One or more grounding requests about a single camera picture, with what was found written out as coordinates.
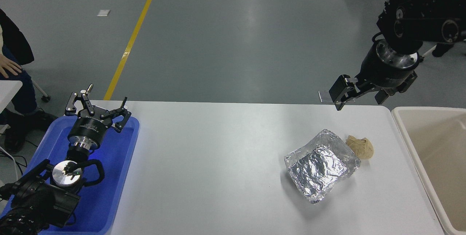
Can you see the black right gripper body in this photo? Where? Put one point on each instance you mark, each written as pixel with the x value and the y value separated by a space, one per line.
pixel 380 74

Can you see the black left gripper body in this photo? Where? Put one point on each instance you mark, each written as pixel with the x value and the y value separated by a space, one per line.
pixel 86 128

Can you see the silver foil tray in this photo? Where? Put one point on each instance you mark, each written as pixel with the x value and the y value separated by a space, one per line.
pixel 320 165

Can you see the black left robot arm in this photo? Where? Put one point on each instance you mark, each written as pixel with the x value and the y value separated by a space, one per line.
pixel 34 198

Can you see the person's hand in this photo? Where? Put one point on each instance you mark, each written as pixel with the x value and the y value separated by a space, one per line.
pixel 8 67

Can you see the clear plastic piece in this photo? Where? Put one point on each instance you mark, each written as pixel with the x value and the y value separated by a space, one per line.
pixel 324 96

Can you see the chair leg with caster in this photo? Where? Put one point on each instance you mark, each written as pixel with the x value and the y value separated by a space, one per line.
pixel 44 97

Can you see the blue plastic tray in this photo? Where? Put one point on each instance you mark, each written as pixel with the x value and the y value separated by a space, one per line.
pixel 109 176

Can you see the white wheeled chair base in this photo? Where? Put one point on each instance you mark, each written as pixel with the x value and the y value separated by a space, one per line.
pixel 429 50

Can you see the crumpled tan paper ball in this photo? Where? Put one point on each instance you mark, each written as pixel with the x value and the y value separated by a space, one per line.
pixel 361 147

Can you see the large pale bin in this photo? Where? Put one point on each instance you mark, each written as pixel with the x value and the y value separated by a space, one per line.
pixel 437 155

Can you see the white side table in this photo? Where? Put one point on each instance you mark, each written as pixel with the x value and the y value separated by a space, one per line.
pixel 7 91

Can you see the white paper scrap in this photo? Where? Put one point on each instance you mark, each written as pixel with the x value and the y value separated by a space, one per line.
pixel 103 12

